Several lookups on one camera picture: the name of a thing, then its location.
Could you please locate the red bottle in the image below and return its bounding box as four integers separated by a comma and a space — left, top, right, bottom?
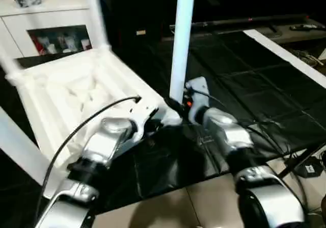
34, 34, 45, 54

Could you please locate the white edge strip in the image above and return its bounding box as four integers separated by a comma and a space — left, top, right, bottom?
242, 29, 326, 90

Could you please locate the white glass-door cabinet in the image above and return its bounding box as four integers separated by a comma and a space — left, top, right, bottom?
0, 0, 103, 61

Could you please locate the black metal rail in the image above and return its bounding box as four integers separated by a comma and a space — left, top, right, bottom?
168, 15, 317, 32

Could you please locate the black work mat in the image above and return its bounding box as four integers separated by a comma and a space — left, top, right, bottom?
0, 28, 326, 214

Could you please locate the black box white label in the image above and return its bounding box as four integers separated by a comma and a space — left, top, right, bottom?
300, 161, 322, 178

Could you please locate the white plastic table top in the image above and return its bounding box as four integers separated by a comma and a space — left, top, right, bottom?
4, 45, 182, 199

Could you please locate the black remote control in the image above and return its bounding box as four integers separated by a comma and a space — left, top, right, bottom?
289, 23, 322, 32

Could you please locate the white plastic table leg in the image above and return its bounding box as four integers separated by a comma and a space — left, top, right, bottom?
0, 108, 55, 186
0, 48, 26, 85
84, 0, 113, 53
168, 0, 198, 104

